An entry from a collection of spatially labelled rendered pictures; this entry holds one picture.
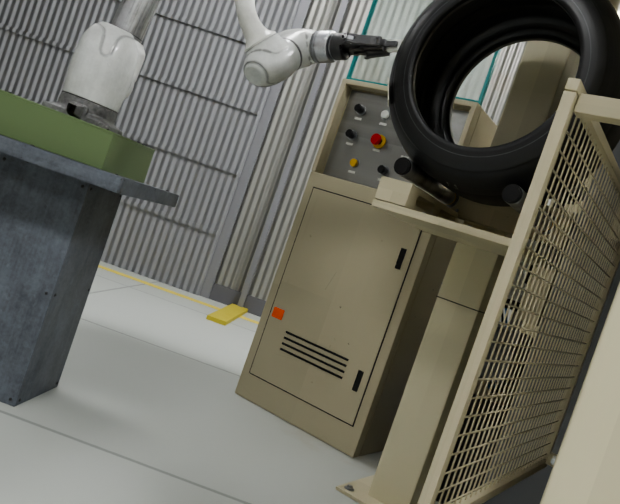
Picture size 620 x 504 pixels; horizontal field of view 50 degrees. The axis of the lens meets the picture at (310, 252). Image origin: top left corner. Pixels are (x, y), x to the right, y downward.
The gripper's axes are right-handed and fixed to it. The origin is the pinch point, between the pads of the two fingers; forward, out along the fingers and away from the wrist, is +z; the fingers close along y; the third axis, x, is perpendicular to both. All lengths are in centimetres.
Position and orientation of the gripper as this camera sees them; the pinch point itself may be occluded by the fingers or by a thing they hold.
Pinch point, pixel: (399, 46)
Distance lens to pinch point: 187.7
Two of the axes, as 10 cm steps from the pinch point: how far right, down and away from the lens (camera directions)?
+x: -2.1, 9.8, -0.5
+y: 5.1, 1.6, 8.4
